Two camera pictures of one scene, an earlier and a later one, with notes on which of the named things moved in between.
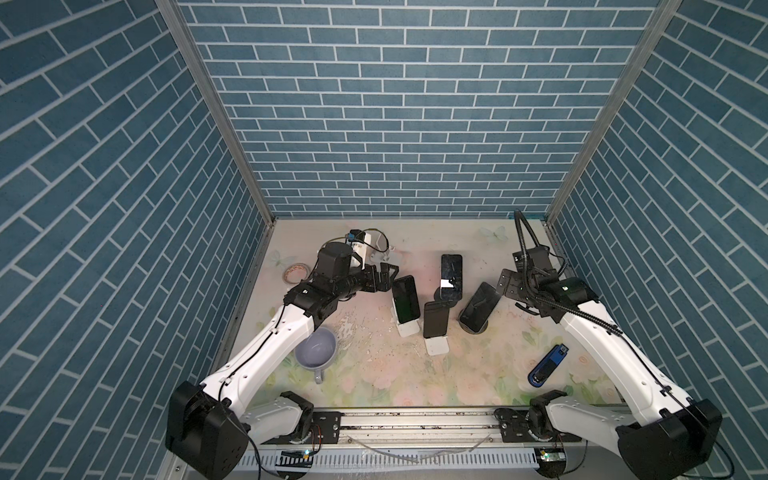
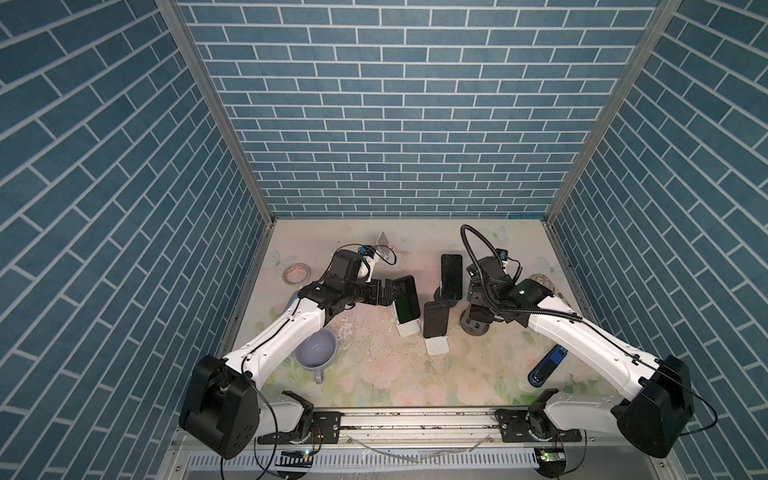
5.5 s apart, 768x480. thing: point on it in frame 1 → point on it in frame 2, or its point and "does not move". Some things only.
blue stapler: [547, 364] does not move
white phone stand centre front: [437, 345] does not move
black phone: [406, 299] does not move
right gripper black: [509, 286] → [473, 293]
